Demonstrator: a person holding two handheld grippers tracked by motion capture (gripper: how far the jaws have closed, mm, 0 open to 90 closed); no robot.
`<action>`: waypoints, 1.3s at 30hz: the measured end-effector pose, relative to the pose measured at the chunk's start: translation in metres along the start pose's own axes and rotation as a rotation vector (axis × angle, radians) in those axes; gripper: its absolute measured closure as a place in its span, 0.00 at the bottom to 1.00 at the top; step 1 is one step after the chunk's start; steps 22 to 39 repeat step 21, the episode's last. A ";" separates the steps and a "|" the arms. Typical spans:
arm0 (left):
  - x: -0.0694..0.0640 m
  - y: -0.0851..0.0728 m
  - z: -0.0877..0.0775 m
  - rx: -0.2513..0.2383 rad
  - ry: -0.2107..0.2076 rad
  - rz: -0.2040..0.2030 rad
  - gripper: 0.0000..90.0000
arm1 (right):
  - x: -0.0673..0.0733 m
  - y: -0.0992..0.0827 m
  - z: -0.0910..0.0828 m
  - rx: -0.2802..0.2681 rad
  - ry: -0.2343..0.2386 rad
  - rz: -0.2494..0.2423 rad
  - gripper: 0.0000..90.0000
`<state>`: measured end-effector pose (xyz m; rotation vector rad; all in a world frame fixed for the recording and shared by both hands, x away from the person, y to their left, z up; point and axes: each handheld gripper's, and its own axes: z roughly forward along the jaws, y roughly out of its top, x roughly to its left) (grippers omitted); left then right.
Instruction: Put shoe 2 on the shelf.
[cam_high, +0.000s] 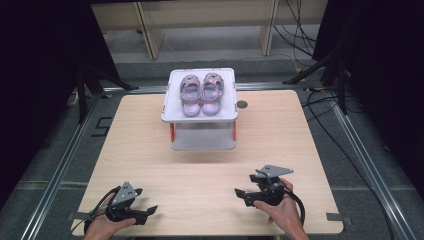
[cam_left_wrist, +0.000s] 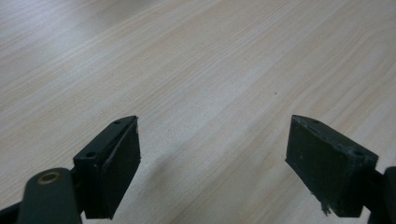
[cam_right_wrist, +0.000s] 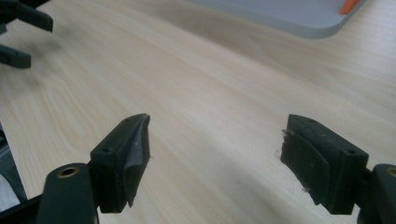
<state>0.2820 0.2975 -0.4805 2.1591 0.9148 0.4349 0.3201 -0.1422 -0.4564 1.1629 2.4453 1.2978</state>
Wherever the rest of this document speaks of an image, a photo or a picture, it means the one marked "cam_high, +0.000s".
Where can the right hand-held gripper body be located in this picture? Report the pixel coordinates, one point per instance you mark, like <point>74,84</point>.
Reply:
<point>268,190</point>

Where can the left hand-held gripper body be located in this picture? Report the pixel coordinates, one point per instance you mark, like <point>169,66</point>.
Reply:
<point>124,206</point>

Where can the white two-tier shoe rack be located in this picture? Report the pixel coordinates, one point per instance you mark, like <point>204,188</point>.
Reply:
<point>200,133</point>

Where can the purple child's sandal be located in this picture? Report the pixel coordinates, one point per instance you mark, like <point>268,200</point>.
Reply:
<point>190,95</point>
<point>212,93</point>

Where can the person's right hand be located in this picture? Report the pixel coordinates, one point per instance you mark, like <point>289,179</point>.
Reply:
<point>283,210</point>

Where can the person's left hand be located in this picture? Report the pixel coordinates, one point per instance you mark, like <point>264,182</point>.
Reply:
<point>105,226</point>

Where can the grey tape strip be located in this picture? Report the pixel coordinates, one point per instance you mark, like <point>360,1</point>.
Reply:
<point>79,216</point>

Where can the round dark table grommet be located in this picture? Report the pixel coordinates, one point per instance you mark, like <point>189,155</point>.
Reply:
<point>242,104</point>

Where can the black tripod stand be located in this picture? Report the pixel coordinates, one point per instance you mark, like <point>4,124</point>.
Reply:
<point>85,90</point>
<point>340,86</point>

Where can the black curtain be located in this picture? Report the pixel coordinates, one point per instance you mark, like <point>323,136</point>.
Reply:
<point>40,83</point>
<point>390,83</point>

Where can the beige wooden furniture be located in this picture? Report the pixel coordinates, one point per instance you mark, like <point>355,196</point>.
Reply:
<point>206,13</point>

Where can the metal floor rail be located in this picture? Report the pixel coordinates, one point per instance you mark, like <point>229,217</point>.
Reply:
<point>143,89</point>
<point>60,170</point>
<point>370,170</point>

